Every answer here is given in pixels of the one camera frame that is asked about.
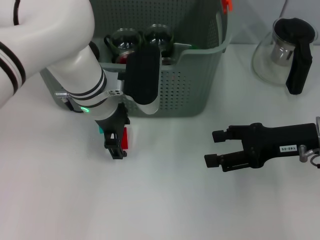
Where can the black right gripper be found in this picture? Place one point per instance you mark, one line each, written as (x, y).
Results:
(270, 140)

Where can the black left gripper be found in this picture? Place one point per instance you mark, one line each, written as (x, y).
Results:
(115, 120)

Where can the dark red toy brick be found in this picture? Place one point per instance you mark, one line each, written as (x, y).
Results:
(126, 138)

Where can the glass teacup with black base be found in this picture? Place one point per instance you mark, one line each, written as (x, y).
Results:
(123, 40)
(168, 61)
(158, 37)
(121, 56)

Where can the green toy brick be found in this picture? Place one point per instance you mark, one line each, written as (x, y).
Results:
(194, 46)

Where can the grey perforated storage bin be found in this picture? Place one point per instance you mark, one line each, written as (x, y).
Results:
(182, 87)

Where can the teal toy brick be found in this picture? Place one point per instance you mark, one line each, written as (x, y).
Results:
(100, 130)

